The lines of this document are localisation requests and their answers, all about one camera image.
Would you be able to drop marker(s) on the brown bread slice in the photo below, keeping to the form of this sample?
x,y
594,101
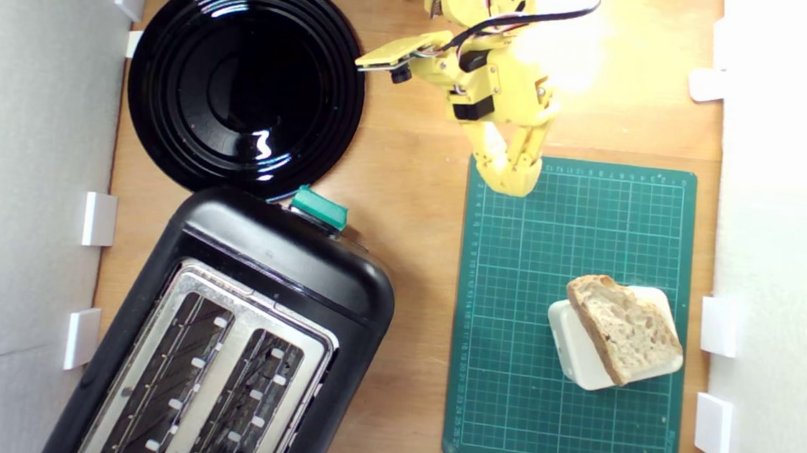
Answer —
x,y
629,331

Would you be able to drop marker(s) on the black plate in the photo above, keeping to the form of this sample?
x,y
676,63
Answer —
x,y
242,84

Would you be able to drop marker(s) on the white block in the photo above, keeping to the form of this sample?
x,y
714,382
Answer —
x,y
571,340

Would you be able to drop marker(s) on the green toaster lever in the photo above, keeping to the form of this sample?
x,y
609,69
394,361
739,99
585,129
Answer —
x,y
318,207

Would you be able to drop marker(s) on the black two-slot toaster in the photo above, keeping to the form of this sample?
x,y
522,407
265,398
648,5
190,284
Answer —
x,y
285,267

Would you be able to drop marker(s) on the green cutting mat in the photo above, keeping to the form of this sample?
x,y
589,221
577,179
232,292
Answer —
x,y
537,266

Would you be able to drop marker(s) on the yellow wrist camera mount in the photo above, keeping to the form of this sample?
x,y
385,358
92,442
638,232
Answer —
x,y
395,51

